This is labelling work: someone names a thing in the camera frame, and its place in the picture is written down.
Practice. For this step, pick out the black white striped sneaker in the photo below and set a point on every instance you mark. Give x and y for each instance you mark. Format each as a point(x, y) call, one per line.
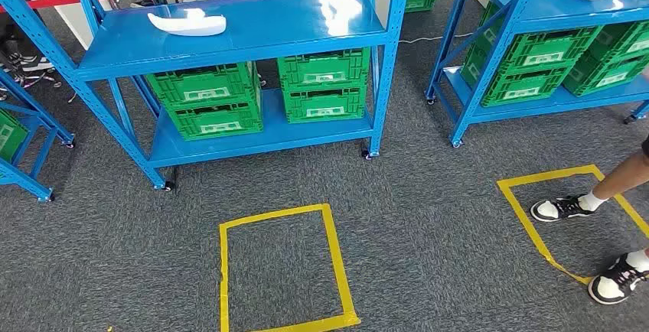
point(38, 64)

